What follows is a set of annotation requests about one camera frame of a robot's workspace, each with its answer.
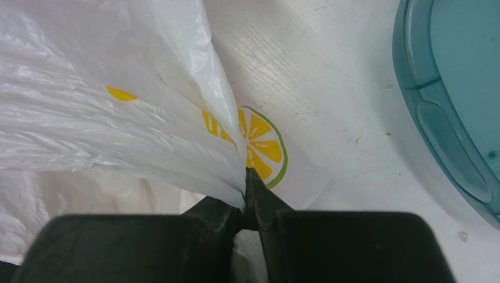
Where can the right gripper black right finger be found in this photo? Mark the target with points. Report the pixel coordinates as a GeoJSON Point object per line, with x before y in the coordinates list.
{"type": "Point", "coordinates": [346, 246]}

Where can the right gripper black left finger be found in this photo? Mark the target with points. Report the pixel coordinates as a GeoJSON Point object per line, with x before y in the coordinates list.
{"type": "Point", "coordinates": [195, 246]}

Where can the white plastic grocery bag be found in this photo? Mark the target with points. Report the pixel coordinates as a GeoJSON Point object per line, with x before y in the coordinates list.
{"type": "Point", "coordinates": [124, 108]}

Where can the teal transparent plastic tub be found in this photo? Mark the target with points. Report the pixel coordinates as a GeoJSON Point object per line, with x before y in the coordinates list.
{"type": "Point", "coordinates": [446, 60]}

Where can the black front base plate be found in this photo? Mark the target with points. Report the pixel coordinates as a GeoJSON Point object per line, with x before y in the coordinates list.
{"type": "Point", "coordinates": [7, 271]}

